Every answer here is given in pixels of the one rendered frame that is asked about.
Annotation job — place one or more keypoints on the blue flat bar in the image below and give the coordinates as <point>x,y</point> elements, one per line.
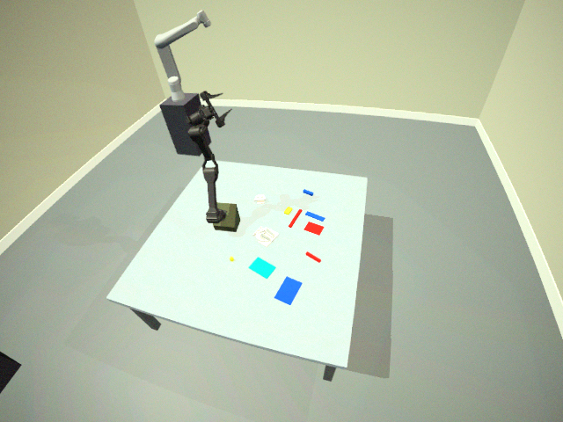
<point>315,216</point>

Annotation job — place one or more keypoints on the blue flat rectangular plate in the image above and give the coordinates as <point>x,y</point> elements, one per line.
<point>288,290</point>

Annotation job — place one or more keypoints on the cyan flat rectangular plate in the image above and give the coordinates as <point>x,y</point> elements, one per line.
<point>262,267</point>

